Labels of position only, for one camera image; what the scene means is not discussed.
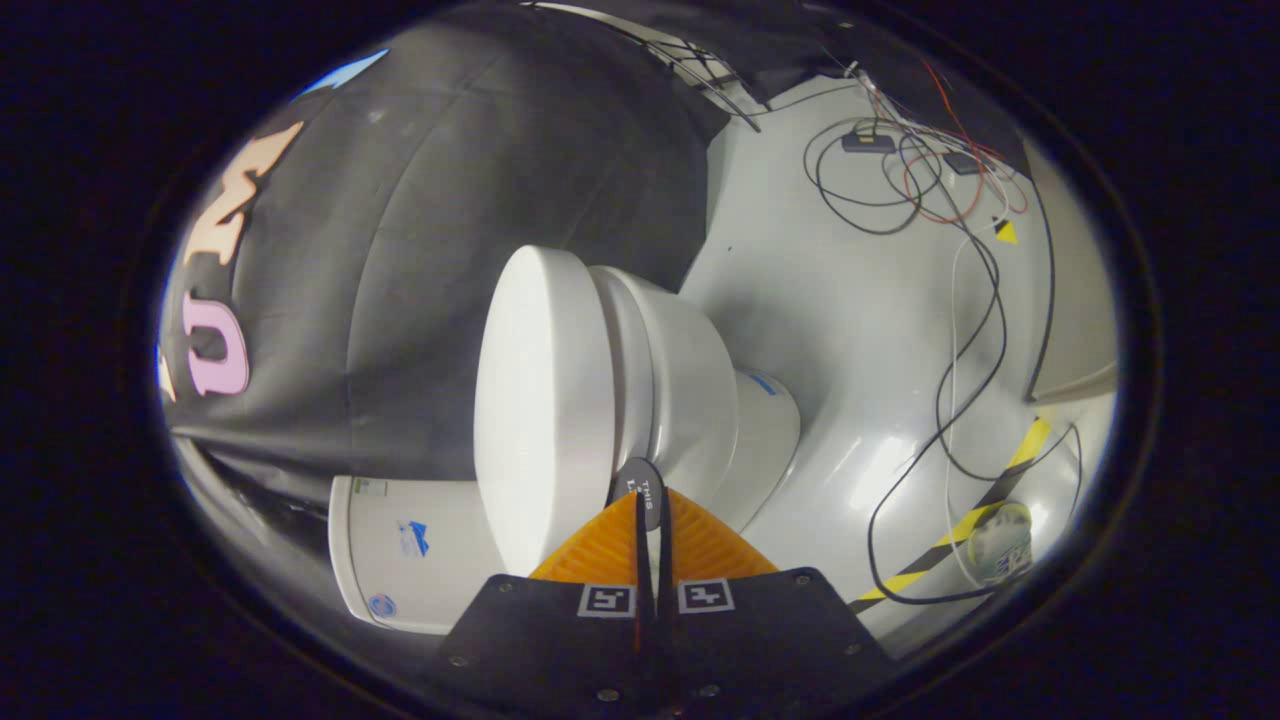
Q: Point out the round pale patterned object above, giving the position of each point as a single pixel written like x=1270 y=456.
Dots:
x=1000 y=545

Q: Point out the white toilet lid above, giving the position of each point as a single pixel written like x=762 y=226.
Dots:
x=535 y=400

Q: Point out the black backdrop cloth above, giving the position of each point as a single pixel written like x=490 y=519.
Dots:
x=450 y=220

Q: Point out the white toilet tank cover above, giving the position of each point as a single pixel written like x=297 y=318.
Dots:
x=345 y=545

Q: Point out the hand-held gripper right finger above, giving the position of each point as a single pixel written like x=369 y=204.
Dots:
x=760 y=645

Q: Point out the small black box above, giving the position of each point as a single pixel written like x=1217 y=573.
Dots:
x=868 y=142
x=965 y=163

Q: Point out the white toilet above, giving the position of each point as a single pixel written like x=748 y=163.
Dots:
x=700 y=400

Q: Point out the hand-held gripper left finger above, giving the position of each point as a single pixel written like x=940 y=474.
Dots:
x=545 y=645

